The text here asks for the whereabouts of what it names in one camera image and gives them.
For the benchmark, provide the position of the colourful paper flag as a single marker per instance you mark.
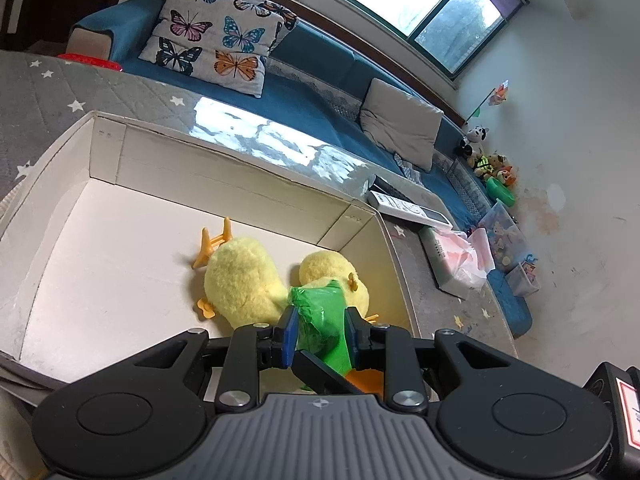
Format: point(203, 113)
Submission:
point(495, 95)

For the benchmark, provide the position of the small clear plastic bin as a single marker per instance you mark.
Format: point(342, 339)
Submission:
point(524, 277)

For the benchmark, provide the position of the white remote control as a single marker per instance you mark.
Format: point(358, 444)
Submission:
point(407, 208)

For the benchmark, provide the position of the butterfly print pillow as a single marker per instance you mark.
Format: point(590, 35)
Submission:
point(210, 35)
point(282, 20)

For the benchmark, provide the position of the pink tissue pack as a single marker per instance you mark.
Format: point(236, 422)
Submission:
point(460, 260)

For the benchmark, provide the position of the blue sofa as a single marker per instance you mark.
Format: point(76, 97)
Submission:
point(320, 75)

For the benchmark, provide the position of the beige pillow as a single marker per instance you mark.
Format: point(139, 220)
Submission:
point(400, 120)

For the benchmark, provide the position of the yellow chick plush toy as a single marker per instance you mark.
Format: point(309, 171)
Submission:
point(325, 267)
point(240, 280)

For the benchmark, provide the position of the black remote control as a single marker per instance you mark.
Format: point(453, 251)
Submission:
point(395, 187)

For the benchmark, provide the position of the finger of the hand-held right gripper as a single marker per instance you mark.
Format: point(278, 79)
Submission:
point(315, 372)

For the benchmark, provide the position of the orange plastic block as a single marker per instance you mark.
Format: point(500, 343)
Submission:
point(367, 382)

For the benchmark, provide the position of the green packet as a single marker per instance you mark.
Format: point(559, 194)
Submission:
point(320, 325)

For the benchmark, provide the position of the grey star tablecloth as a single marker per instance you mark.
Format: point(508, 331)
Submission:
point(65, 95)

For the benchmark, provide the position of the clear plastic toy bin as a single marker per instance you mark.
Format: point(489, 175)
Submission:
point(505, 235)

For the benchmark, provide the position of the red plastic item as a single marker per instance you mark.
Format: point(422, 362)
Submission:
point(92, 62)

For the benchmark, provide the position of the black and white plush toy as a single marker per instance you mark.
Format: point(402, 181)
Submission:
point(474, 142)

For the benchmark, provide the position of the green plastic basin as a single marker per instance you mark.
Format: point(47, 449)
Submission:
point(501, 192)

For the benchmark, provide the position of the cardboard box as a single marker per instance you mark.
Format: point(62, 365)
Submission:
point(125, 240)

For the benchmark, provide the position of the brown plush toy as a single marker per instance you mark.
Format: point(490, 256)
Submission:
point(497, 167)

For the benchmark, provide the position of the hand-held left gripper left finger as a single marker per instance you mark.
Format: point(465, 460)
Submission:
point(289, 335)

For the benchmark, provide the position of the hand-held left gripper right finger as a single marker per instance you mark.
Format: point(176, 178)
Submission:
point(352, 337)

